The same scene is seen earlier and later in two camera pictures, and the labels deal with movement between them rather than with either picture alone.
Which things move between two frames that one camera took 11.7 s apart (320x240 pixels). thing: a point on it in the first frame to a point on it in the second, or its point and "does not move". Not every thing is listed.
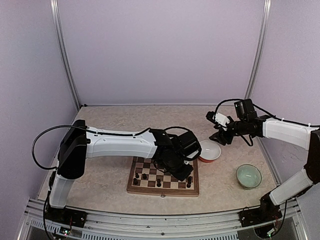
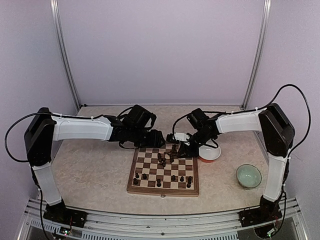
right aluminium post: (263, 35) does not move
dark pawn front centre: (158, 184) does not move
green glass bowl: (249, 176) does not move
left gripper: (181, 176) to (155, 141)
